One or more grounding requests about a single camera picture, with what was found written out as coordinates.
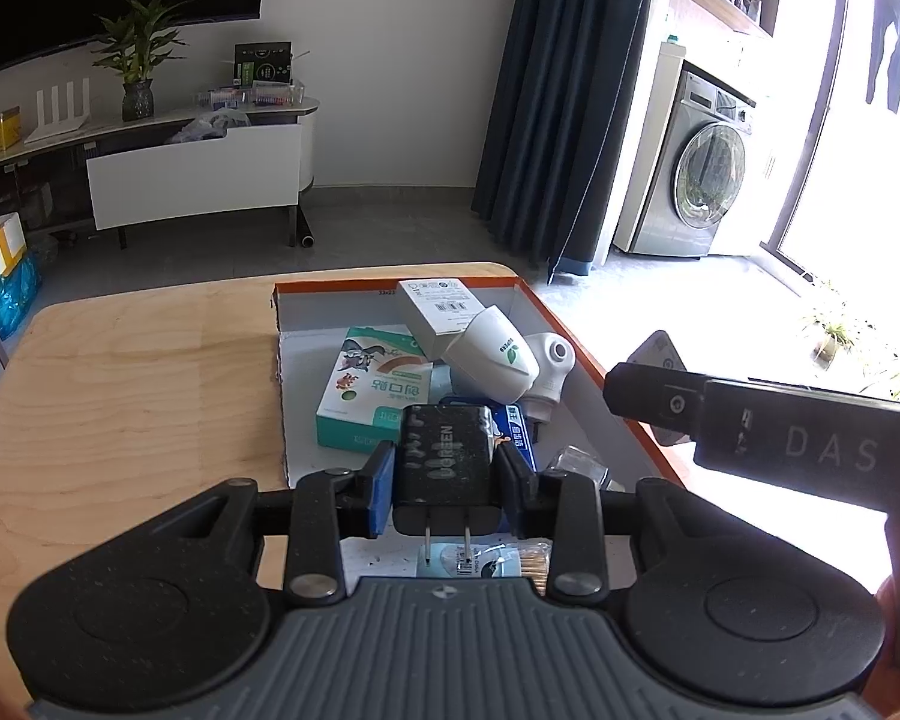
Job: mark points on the silver washing machine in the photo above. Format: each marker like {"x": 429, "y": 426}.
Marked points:
{"x": 694, "y": 180}

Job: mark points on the clear plastic box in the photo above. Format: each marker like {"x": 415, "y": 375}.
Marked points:
{"x": 251, "y": 96}

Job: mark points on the blue plastic bag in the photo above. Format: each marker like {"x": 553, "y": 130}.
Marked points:
{"x": 4, "y": 300}

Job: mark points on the black charger adapter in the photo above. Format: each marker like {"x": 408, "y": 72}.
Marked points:
{"x": 442, "y": 465}

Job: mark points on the orange cardboard box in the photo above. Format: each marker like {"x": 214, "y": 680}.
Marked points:
{"x": 300, "y": 390}

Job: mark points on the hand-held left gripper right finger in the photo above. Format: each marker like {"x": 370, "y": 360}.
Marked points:
{"x": 514, "y": 487}

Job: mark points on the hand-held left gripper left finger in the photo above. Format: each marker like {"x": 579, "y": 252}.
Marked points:
{"x": 380, "y": 484}

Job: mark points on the toothpick jar pale blue label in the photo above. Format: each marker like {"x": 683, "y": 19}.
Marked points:
{"x": 495, "y": 566}

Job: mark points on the green and black box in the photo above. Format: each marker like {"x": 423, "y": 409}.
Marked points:
{"x": 264, "y": 64}

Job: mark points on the teal bandage box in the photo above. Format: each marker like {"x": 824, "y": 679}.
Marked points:
{"x": 367, "y": 397}

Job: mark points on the small balcony potted plant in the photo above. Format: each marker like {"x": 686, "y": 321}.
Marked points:
{"x": 832, "y": 334}

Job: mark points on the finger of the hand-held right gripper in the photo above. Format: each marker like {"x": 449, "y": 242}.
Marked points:
{"x": 652, "y": 397}

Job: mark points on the grey plastic bag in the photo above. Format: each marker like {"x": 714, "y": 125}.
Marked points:
{"x": 210, "y": 127}

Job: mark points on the hanging dark clothes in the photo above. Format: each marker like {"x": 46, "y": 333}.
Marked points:
{"x": 886, "y": 37}

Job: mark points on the white plug-in mosquito repeller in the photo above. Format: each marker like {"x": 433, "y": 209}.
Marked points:
{"x": 487, "y": 360}
{"x": 547, "y": 375}

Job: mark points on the dark blue curtain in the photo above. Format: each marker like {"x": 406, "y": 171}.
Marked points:
{"x": 562, "y": 105}

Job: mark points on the white charger carton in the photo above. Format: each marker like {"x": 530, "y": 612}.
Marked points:
{"x": 435, "y": 311}

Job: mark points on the blue cartoon tin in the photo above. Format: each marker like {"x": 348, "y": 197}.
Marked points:
{"x": 516, "y": 435}

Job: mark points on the black roll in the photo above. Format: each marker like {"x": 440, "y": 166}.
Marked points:
{"x": 304, "y": 229}

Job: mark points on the white router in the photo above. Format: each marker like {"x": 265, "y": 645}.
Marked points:
{"x": 58, "y": 120}

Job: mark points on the bamboo plant in glass vase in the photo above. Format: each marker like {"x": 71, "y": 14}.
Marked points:
{"x": 136, "y": 60}

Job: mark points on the white television cabinet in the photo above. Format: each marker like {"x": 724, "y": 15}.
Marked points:
{"x": 195, "y": 176}

